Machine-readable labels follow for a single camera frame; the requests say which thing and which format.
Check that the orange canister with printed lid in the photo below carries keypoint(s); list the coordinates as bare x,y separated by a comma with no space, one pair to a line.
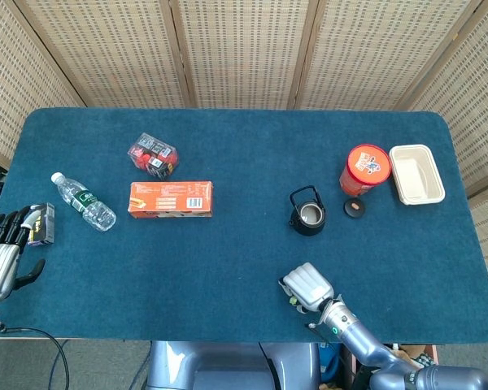
368,164

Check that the clear plastic water bottle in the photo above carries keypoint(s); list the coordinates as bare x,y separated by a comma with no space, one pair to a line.
85,203

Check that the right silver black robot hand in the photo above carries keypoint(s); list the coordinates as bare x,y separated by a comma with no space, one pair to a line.
309,286

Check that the orange carton box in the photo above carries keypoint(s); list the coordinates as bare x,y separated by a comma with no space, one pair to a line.
171,199

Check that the grey-blue robot torso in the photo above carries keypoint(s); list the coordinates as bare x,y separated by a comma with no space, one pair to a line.
227,365

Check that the blue package under table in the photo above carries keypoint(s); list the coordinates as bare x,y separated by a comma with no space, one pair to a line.
329,361

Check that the clear box of red snacks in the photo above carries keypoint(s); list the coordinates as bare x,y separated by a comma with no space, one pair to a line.
152,156

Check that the woven rattan folding screen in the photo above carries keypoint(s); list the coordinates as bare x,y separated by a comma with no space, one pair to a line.
244,48

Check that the blue felt table mat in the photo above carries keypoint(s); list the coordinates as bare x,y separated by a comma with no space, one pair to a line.
211,268

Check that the black teapot lid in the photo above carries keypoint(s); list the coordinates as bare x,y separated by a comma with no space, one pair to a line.
354,207

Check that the beige rectangular food tray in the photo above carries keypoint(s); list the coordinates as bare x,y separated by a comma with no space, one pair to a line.
416,174

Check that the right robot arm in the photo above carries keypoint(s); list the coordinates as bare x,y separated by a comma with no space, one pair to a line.
366,349

